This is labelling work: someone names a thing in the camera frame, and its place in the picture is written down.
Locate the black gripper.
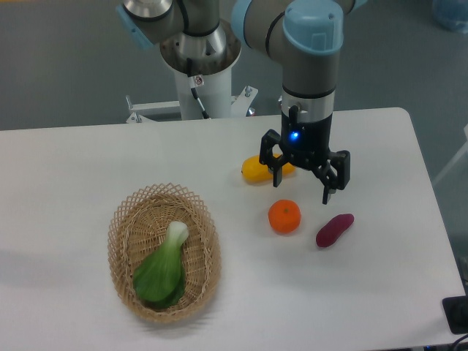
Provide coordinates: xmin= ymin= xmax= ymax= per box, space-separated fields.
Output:
xmin=259 ymin=106 xmax=350 ymax=205

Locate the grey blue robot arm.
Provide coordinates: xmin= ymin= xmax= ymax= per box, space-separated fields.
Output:
xmin=116 ymin=1 xmax=360 ymax=202

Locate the woven wicker basket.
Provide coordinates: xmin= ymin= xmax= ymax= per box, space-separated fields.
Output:
xmin=107 ymin=184 xmax=222 ymax=323

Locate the yellow mango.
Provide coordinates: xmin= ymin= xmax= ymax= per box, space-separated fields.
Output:
xmin=241 ymin=154 xmax=273 ymax=184

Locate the orange tangerine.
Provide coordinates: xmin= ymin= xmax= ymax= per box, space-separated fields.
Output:
xmin=268 ymin=199 xmax=301 ymax=235

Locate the purple sweet potato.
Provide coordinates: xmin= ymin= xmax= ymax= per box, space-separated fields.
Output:
xmin=316 ymin=214 xmax=355 ymax=248

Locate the green bok choy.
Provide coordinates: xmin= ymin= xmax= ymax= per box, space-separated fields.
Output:
xmin=132 ymin=221 xmax=189 ymax=309

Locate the black device at table edge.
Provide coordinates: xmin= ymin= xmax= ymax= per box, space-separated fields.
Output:
xmin=442 ymin=295 xmax=467 ymax=334

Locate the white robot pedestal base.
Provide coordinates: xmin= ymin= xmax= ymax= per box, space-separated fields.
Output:
xmin=126 ymin=67 xmax=259 ymax=124

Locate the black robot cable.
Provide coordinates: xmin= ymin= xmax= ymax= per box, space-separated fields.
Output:
xmin=185 ymin=57 xmax=212 ymax=120

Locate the white frame at right edge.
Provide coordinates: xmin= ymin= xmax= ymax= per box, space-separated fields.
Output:
xmin=431 ymin=124 xmax=468 ymax=187

